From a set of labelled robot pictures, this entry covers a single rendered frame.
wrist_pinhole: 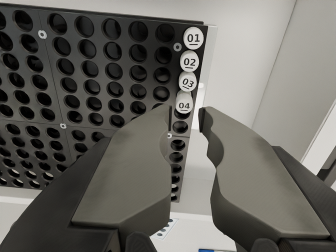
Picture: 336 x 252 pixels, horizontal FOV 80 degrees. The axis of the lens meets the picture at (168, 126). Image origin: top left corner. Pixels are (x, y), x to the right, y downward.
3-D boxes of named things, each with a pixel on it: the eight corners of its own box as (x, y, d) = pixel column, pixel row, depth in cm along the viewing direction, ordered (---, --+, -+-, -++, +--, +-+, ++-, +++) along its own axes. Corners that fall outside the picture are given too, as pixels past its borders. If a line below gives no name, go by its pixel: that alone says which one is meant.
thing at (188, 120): (207, 25, 14) (208, 26, 13) (179, 198, 23) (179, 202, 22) (179, 22, 14) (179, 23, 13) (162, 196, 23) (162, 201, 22)
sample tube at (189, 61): (193, 57, 17) (197, 73, 13) (179, 56, 17) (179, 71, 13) (195, 42, 17) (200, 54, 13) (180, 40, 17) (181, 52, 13)
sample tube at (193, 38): (197, 38, 17) (203, 50, 13) (182, 38, 17) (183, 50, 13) (198, 21, 16) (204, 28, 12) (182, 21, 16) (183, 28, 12)
